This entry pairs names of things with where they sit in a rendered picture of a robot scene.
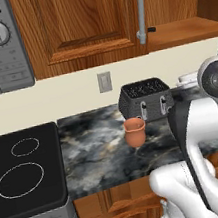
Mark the wooden wall cabinet door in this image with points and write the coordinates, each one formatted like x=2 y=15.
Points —
x=82 y=21

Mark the grey wall socket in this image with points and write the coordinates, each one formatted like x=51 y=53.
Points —
x=104 y=82

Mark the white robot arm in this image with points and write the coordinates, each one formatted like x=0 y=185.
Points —
x=206 y=151

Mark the wooden base cabinet drawer front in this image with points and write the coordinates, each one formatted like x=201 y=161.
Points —
x=119 y=197

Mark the terracotta goblet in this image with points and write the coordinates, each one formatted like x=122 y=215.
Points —
x=135 y=133

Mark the dark grey toaster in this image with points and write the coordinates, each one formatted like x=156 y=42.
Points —
x=145 y=100

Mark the open wooden wall cabinet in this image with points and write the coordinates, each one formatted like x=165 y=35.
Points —
x=181 y=7

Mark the black glass hob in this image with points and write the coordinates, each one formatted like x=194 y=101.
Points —
x=24 y=171

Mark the white round lidded pot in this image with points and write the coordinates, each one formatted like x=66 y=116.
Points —
x=187 y=81

